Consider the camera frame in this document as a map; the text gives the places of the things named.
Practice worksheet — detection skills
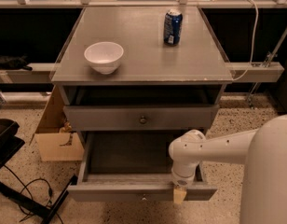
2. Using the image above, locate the black cloth on rail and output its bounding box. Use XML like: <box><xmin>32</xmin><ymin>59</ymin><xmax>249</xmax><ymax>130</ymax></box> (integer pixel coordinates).
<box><xmin>0</xmin><ymin>56</ymin><xmax>33</xmax><ymax>71</ymax></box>

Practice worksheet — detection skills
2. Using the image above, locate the grey drawer cabinet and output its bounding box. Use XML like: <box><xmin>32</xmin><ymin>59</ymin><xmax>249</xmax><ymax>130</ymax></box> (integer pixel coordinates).
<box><xmin>49</xmin><ymin>5</ymin><xmax>234</xmax><ymax>185</ymax></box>

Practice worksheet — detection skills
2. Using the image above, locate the white bowl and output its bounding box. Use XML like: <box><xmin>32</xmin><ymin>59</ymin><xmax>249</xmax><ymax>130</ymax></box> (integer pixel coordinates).
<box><xmin>84</xmin><ymin>42</ymin><xmax>124</xmax><ymax>75</ymax></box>

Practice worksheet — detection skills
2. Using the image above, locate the white hanging cable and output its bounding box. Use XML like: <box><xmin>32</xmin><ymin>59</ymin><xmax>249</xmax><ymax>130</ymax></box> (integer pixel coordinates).
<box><xmin>231</xmin><ymin>0</ymin><xmax>260</xmax><ymax>82</ymax></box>

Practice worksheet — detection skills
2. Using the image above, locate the grey drawer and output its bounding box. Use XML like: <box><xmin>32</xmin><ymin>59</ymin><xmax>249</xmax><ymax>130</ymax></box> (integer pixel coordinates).
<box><xmin>66</xmin><ymin>130</ymin><xmax>218</xmax><ymax>203</ymax></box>
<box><xmin>63</xmin><ymin>105</ymin><xmax>219</xmax><ymax>131</ymax></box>

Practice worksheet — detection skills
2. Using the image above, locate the cardboard box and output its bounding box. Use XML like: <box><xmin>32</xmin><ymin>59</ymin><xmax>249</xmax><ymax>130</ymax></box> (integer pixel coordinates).
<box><xmin>34</xmin><ymin>87</ymin><xmax>84</xmax><ymax>161</ymax></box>

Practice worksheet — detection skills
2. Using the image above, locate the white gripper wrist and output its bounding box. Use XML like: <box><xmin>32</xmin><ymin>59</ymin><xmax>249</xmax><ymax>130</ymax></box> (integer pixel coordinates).
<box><xmin>171</xmin><ymin>164</ymin><xmax>198</xmax><ymax>204</ymax></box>

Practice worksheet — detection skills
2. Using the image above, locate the grey metal rail frame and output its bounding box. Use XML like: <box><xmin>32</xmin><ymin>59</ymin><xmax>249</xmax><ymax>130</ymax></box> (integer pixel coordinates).
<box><xmin>0</xmin><ymin>0</ymin><xmax>287</xmax><ymax>89</ymax></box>

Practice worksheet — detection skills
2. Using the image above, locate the blue soda can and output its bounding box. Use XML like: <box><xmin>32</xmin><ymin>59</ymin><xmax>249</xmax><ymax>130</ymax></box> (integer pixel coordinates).
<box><xmin>163</xmin><ymin>9</ymin><xmax>183</xmax><ymax>46</ymax></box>

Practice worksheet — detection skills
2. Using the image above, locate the black floor cable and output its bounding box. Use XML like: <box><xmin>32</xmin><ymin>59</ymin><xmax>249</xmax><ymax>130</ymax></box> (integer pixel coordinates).
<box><xmin>3</xmin><ymin>163</ymin><xmax>65</xmax><ymax>224</ymax></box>

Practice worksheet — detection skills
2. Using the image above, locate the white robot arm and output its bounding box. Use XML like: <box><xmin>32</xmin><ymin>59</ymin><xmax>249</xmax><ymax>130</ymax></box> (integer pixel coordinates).
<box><xmin>169</xmin><ymin>115</ymin><xmax>287</xmax><ymax>224</ymax></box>

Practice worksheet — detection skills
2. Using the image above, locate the grey top drawer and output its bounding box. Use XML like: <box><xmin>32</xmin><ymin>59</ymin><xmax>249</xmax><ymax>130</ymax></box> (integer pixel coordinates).
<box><xmin>63</xmin><ymin>105</ymin><xmax>219</xmax><ymax>131</ymax></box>

